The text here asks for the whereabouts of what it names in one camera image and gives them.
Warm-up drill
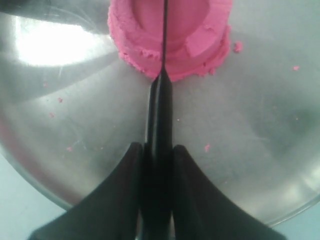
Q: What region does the round steel plate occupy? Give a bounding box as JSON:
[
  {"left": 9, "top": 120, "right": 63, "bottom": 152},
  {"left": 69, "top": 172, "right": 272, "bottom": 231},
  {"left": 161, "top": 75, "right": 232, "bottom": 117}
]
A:
[{"left": 0, "top": 0, "right": 320, "bottom": 225}]

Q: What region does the black knife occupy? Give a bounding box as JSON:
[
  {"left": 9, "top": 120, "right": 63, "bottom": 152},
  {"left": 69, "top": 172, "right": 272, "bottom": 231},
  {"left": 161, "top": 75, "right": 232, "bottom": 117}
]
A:
[{"left": 138, "top": 1, "right": 173, "bottom": 240}]

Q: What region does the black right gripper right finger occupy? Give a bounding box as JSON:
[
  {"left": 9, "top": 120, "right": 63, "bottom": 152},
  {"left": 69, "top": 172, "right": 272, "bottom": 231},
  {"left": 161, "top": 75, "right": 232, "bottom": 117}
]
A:
[{"left": 172, "top": 145, "right": 285, "bottom": 240}]

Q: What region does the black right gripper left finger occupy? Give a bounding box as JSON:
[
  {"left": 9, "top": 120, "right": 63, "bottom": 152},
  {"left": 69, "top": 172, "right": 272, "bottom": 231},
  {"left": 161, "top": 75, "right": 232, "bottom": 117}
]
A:
[{"left": 29, "top": 142, "right": 143, "bottom": 240}]

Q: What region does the pink dough lump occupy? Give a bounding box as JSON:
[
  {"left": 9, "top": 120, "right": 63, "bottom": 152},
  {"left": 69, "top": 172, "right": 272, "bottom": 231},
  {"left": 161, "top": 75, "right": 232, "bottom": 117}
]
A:
[{"left": 107, "top": 0, "right": 233, "bottom": 81}]

